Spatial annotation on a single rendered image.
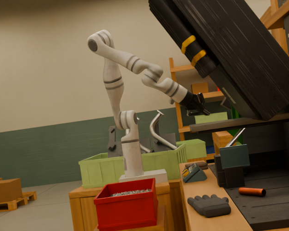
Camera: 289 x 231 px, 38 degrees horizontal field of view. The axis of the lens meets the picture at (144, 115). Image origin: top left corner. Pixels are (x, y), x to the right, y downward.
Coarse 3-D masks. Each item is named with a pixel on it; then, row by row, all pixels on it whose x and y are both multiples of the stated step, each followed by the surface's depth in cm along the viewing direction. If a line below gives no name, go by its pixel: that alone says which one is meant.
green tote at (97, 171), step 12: (180, 144) 287; (96, 156) 290; (120, 156) 256; (144, 156) 251; (156, 156) 250; (168, 156) 248; (180, 156) 259; (84, 168) 261; (96, 168) 259; (108, 168) 257; (120, 168) 256; (144, 168) 252; (156, 168) 250; (168, 168) 249; (84, 180) 261; (96, 180) 259; (108, 180) 258
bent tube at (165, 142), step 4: (160, 112) 277; (156, 116) 277; (160, 116) 277; (164, 116) 279; (152, 120) 277; (156, 120) 277; (152, 124) 276; (152, 128) 275; (152, 132) 274; (152, 136) 275; (156, 136) 273; (160, 140) 272; (164, 140) 272; (164, 144) 272; (168, 144) 270; (172, 148) 269
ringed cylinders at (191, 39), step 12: (156, 0) 127; (156, 12) 133; (168, 12) 127; (168, 24) 128; (180, 24) 127; (180, 36) 127; (192, 36) 126; (180, 48) 142; (192, 48) 126; (192, 60) 133; (204, 60) 126; (204, 72) 128
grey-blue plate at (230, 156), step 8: (224, 152) 145; (232, 152) 145; (240, 152) 145; (224, 160) 145; (232, 160) 145; (240, 160) 145; (248, 160) 145; (224, 168) 145; (232, 168) 145; (240, 168) 144; (232, 176) 145; (240, 176) 145; (232, 184) 145; (240, 184) 145
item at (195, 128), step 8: (280, 112) 150; (288, 112) 141; (224, 120) 152; (232, 120) 143; (240, 120) 138; (248, 120) 138; (256, 120) 138; (272, 120) 138; (280, 120) 138; (288, 120) 138; (192, 128) 139; (200, 128) 139; (208, 128) 139; (216, 128) 139; (224, 128) 140; (232, 128) 139; (240, 128) 139
